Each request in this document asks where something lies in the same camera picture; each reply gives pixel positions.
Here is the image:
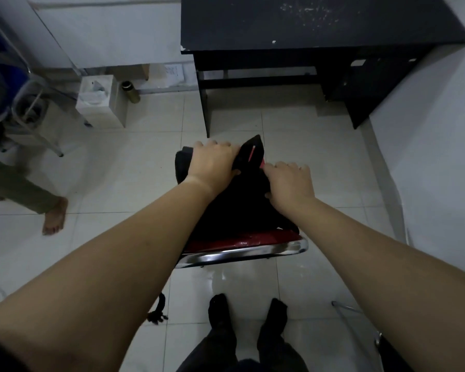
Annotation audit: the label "person's left hand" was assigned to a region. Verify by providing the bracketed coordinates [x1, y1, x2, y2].
[186, 140, 242, 196]

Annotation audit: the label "person's right hand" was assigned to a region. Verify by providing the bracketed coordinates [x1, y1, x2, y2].
[263, 161, 316, 215]

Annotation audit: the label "black garment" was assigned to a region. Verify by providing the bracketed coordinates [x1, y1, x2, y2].
[174, 135, 300, 254]

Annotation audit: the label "person's left forearm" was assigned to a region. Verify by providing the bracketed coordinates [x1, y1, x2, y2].
[0, 177, 218, 372]

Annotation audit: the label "person's right forearm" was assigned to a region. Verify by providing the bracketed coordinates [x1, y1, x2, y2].
[283, 197, 465, 372]

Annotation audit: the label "red stool with chrome rim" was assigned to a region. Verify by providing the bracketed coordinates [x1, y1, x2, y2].
[175, 228, 309, 269]

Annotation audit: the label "black sock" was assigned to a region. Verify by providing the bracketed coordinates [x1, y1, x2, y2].
[265, 298, 289, 334]
[208, 293, 233, 334]

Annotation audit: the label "brass-coloured bottle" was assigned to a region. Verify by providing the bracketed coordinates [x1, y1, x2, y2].
[121, 81, 141, 104]

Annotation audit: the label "white square box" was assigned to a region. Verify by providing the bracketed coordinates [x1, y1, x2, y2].
[75, 75, 129, 129]

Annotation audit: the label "black trousers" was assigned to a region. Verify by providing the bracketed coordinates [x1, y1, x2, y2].
[176, 325, 309, 372]

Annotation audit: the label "black desk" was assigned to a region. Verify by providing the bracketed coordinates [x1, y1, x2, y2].
[180, 0, 465, 138]

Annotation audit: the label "white table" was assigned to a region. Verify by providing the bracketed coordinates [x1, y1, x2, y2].
[25, 0, 197, 71]

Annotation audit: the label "metal tube frame stand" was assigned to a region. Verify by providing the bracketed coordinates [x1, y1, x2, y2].
[0, 11, 94, 158]

